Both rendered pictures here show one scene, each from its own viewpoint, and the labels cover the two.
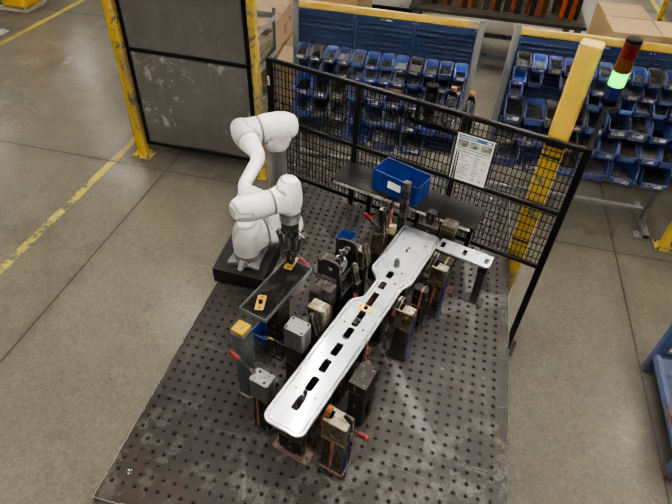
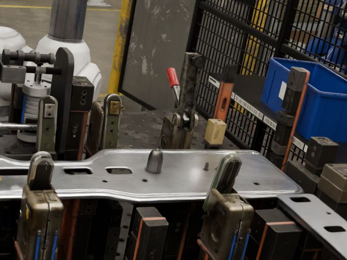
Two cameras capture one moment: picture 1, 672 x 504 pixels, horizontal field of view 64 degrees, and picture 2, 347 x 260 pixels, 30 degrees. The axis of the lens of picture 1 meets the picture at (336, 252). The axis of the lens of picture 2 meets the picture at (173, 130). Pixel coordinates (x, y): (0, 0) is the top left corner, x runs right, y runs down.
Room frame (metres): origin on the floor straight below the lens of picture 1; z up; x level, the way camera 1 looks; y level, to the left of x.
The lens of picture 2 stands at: (0.95, -1.04, 1.55)
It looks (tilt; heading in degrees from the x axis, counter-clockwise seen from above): 20 degrees down; 34
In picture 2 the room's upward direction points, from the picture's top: 12 degrees clockwise
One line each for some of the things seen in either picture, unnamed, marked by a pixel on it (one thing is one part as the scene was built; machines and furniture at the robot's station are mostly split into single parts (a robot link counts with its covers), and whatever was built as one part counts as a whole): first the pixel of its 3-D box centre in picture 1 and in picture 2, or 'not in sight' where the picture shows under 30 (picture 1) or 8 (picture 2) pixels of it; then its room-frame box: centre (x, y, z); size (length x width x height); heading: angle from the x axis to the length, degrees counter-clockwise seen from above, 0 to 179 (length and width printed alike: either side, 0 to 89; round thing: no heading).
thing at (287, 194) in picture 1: (286, 194); not in sight; (1.70, 0.21, 1.60); 0.13 x 0.11 x 0.16; 119
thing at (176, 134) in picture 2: (376, 257); (166, 185); (2.15, -0.22, 0.88); 0.07 x 0.06 x 0.35; 62
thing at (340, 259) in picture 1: (337, 286); (16, 152); (1.84, -0.02, 0.94); 0.18 x 0.13 x 0.49; 152
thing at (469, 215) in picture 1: (406, 194); (314, 131); (2.55, -0.39, 1.01); 0.90 x 0.22 x 0.03; 62
